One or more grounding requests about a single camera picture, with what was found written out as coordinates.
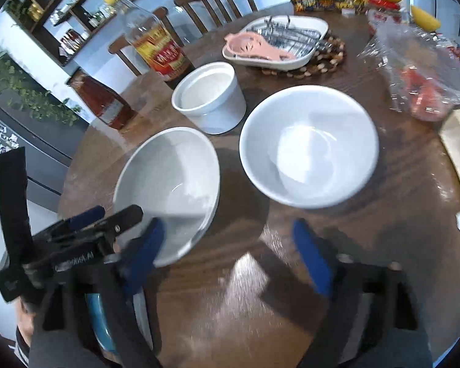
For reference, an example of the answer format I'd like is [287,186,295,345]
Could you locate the tomato sauce glass jar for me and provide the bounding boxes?
[66,69,138,130]

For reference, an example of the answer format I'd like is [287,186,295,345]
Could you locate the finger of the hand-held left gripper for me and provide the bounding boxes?
[42,205,106,239]
[80,204,145,240]

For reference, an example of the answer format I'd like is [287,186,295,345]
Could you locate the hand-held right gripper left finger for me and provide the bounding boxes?
[75,217,166,368]

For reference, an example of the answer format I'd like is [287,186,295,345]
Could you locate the white ceramic bowl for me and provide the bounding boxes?
[239,85,380,210]
[113,126,221,269]

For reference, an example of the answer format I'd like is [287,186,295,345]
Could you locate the pink egg separator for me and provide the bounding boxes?
[224,33,297,62]

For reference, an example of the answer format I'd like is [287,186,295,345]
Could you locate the white ceramic ramekin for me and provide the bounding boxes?
[171,61,247,136]

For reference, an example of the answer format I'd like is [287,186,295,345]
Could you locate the green trailing plant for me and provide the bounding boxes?
[0,48,82,128]

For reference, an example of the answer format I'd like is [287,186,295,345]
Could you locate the metal cutlery pile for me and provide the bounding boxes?
[253,15,323,56]

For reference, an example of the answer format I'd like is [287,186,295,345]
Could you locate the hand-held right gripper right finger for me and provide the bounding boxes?
[292,218,434,368]

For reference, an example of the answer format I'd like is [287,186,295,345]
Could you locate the clear plastic bag of tomatoes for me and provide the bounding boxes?
[358,19,460,122]

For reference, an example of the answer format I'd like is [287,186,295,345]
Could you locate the white square dish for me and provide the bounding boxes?
[222,15,329,72]

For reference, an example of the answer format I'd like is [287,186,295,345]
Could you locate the person's left hand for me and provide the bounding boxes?
[15,298,43,353]

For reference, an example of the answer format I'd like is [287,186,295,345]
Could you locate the white bowl with blue inside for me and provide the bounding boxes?
[85,288,155,353]

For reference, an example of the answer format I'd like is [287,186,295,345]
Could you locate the dark wooden wall shelf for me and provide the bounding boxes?
[6,0,202,67]

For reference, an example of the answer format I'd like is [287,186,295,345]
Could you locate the yellow lid container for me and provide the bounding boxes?
[411,5,442,31]

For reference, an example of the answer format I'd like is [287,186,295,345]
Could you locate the wooden bead trivet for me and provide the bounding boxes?
[249,34,348,82]

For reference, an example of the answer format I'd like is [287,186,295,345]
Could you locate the yellow and black snack packet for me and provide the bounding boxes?
[290,0,368,14]

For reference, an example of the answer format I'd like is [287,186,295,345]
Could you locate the soy sauce bottle yellow cap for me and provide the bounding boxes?
[103,0,195,90]

